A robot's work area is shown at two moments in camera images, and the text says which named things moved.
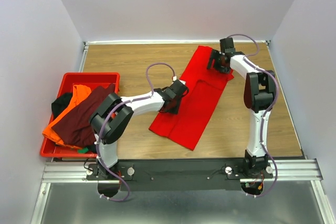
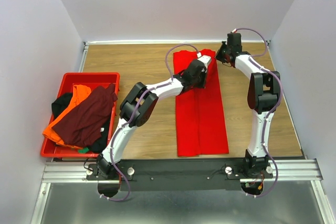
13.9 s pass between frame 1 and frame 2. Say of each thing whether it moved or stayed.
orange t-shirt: stayed
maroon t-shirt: stayed
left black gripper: moved
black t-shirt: stayed
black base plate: stayed
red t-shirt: moved
